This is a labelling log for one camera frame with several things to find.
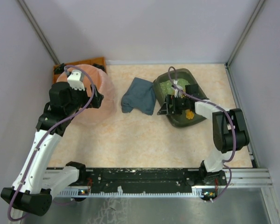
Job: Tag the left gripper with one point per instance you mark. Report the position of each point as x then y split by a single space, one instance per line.
96 97

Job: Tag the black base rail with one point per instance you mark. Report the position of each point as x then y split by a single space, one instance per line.
163 182

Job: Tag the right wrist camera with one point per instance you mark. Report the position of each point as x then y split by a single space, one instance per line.
177 89

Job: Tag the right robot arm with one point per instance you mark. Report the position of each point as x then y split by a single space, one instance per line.
228 127

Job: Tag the dark green litter box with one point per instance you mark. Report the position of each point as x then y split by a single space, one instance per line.
162 86

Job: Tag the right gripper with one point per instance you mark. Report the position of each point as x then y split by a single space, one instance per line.
167 105

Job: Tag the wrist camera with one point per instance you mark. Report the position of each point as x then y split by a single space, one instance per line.
177 89
75 80

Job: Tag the yellow litter scoop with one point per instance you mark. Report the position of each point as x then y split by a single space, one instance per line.
189 114

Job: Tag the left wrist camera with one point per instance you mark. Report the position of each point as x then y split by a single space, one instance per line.
75 80

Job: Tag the black object in tray corner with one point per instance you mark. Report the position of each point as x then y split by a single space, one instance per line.
59 69

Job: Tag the grey-blue cloth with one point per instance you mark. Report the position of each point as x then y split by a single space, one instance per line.
140 95

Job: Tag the orange wooden tray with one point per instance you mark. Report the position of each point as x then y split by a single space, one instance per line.
98 60

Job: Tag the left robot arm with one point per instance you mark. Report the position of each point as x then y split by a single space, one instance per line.
29 192

